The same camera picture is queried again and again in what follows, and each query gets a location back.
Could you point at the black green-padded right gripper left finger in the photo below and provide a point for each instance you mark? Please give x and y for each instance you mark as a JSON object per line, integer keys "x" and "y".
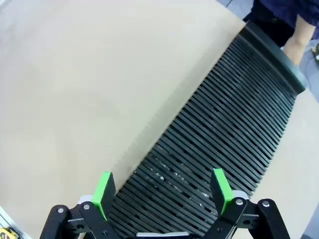
{"x": 102, "y": 199}

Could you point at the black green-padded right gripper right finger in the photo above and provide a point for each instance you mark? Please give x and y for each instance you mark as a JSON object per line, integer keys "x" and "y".
{"x": 224, "y": 194}

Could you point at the person's left forearm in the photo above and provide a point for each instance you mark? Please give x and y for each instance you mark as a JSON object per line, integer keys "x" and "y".
{"x": 297, "y": 42}

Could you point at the black slotted PCB rack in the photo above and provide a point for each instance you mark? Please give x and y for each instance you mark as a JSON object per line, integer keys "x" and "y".
{"x": 224, "y": 124}

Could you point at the yellow tape measure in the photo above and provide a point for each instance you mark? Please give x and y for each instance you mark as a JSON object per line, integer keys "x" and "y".
{"x": 6, "y": 234}

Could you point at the person in purple jacket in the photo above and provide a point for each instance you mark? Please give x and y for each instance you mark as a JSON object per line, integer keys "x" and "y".
{"x": 274, "y": 10}

